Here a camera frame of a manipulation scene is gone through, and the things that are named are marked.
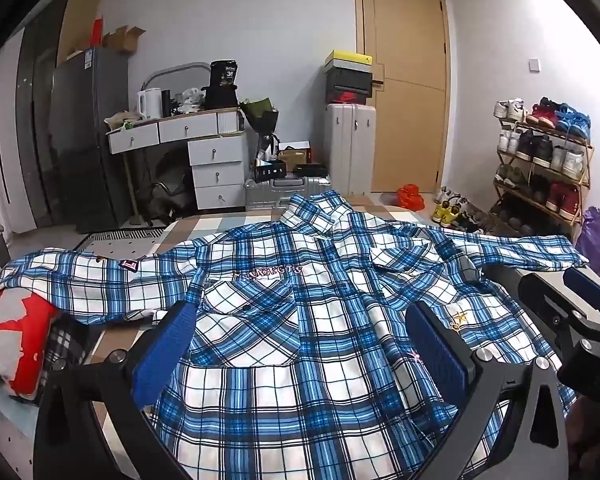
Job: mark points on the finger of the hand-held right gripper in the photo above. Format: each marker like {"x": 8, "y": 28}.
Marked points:
{"x": 595, "y": 290}
{"x": 547, "y": 300}

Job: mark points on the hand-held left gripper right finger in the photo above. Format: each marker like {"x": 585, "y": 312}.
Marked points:
{"x": 435, "y": 355}

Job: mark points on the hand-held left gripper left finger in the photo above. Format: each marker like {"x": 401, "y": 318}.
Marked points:
{"x": 165, "y": 355}

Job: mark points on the blue plaid shirt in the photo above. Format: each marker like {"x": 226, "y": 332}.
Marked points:
{"x": 300, "y": 320}

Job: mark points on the pair of dark shoes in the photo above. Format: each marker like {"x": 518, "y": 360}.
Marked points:
{"x": 469, "y": 221}

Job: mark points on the striped floor mat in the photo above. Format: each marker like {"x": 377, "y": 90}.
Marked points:
{"x": 120, "y": 237}

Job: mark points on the pair of yellow shoes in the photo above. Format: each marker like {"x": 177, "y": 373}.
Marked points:
{"x": 446, "y": 214}

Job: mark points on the bed with checked sheet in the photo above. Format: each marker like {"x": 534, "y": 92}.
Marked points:
{"x": 205, "y": 222}

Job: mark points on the pair of white sneakers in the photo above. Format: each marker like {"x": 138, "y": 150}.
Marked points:
{"x": 450, "y": 194}

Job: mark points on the wooden shoe rack with shoes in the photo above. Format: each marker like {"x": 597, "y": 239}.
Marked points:
{"x": 540, "y": 150}

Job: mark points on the red grey printed cushion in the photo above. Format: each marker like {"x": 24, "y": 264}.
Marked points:
{"x": 15, "y": 340}

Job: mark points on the red plastic bag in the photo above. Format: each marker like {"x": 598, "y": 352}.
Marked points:
{"x": 411, "y": 197}

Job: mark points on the black duffel bag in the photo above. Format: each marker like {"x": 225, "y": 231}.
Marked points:
{"x": 172, "y": 190}

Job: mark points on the silver suitcase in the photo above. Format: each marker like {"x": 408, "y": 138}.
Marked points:
{"x": 280, "y": 192}

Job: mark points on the white desk with drawers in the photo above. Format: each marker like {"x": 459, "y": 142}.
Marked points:
{"x": 215, "y": 160}

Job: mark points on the black open box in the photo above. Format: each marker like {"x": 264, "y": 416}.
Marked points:
{"x": 269, "y": 170}

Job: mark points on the white cabinet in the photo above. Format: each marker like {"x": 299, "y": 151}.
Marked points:
{"x": 349, "y": 150}

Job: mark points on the black flat box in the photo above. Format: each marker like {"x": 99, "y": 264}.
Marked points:
{"x": 310, "y": 170}

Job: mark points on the grey refrigerator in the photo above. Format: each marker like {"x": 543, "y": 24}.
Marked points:
{"x": 87, "y": 135}

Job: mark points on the wooden door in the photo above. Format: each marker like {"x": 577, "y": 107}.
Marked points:
{"x": 410, "y": 110}

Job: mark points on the brown cardboard box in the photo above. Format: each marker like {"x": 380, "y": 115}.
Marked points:
{"x": 295, "y": 155}

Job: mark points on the white electric kettle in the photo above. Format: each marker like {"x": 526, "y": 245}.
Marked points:
{"x": 149, "y": 104}

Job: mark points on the black tumbler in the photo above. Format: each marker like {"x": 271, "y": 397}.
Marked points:
{"x": 166, "y": 102}

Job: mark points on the white crumpled bag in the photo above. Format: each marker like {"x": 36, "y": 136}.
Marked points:
{"x": 187, "y": 100}

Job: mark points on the dark flower bouquet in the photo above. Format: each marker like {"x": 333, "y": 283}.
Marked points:
{"x": 262, "y": 115}

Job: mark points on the dark wardrobe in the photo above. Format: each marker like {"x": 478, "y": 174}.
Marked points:
{"x": 37, "y": 125}

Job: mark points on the black red shoe box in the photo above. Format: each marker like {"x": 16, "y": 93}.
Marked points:
{"x": 347, "y": 98}

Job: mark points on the black labelled box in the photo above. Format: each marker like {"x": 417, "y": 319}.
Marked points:
{"x": 223, "y": 74}

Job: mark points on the yellow-lid shoe box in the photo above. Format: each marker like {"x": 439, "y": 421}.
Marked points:
{"x": 350, "y": 59}

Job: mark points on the open cardboard box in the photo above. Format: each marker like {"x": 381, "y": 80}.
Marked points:
{"x": 124, "y": 39}

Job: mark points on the red paper bag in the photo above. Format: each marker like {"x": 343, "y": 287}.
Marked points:
{"x": 96, "y": 32}

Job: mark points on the flat cardboard sheet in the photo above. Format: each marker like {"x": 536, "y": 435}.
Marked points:
{"x": 77, "y": 20}

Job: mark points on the white light switch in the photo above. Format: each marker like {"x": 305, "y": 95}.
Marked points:
{"x": 533, "y": 65}

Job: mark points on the grey arched frame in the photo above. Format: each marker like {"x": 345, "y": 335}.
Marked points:
{"x": 172, "y": 69}

